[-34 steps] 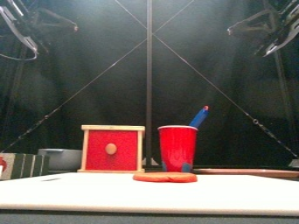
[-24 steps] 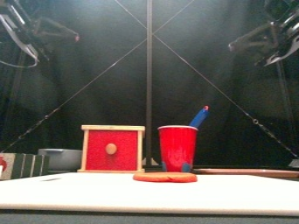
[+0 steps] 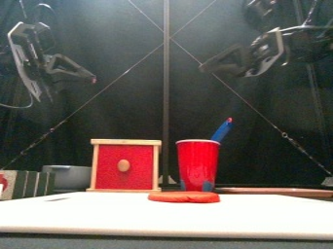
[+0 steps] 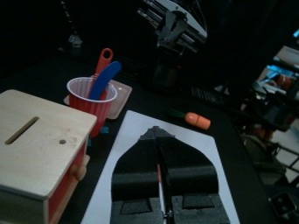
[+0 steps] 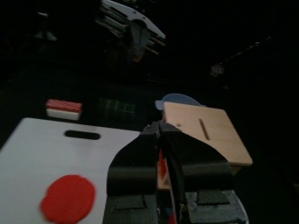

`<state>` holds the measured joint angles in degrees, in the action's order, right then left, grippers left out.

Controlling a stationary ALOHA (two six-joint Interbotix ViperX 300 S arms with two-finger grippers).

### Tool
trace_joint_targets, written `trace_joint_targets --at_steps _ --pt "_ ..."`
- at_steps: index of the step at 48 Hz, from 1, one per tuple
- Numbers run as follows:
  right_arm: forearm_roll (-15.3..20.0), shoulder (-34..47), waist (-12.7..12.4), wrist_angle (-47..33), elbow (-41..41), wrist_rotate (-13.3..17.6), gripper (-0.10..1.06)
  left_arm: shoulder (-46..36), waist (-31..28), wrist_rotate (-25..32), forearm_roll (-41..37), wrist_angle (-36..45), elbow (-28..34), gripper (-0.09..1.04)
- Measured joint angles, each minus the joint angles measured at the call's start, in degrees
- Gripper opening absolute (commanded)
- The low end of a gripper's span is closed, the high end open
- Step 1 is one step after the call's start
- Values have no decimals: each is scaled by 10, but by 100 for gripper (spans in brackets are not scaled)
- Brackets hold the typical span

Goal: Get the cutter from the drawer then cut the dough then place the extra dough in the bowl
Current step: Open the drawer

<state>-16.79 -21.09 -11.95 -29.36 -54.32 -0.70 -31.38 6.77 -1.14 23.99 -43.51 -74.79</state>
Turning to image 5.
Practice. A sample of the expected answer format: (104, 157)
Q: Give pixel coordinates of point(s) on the wooden drawer box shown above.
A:
(209, 137)

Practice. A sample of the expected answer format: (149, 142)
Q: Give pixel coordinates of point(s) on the dark green checkered block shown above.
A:
(116, 110)

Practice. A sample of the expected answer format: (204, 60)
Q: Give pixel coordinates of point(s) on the white cutting board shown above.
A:
(53, 151)

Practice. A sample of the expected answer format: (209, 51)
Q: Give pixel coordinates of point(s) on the red flat dough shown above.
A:
(68, 199)

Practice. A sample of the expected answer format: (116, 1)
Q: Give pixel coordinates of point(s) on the red striped sushi toy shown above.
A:
(63, 109)

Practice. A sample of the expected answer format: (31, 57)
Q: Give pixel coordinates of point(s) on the blue bowl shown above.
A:
(176, 99)

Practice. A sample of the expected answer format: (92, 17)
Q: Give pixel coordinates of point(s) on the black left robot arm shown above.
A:
(112, 20)

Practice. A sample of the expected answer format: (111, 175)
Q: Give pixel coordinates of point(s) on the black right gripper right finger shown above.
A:
(201, 175)

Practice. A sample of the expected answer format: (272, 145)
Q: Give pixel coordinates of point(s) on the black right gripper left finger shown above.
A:
(132, 172)

